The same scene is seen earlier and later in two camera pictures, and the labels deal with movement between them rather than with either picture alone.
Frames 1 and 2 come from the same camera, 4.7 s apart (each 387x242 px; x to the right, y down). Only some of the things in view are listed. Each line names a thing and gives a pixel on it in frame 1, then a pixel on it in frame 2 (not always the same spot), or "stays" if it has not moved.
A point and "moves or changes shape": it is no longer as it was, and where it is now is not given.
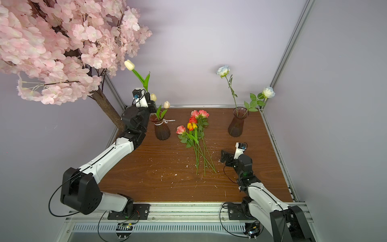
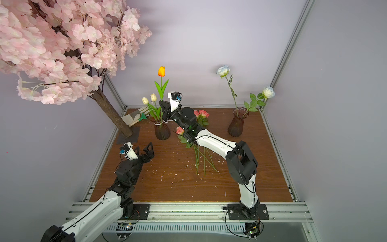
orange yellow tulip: [193, 136] moves or changes shape
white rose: [223, 71] stays
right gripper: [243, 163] -> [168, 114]
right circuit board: [253, 229] stays
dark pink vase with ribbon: [162, 130] stays
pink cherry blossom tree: [62, 50] stays
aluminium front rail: [181, 213] stays
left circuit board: [124, 230] stays
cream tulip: [130, 65] moves or changes shape
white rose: [268, 92] stays
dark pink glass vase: [236, 127] stays
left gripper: [149, 109] -> [146, 160]
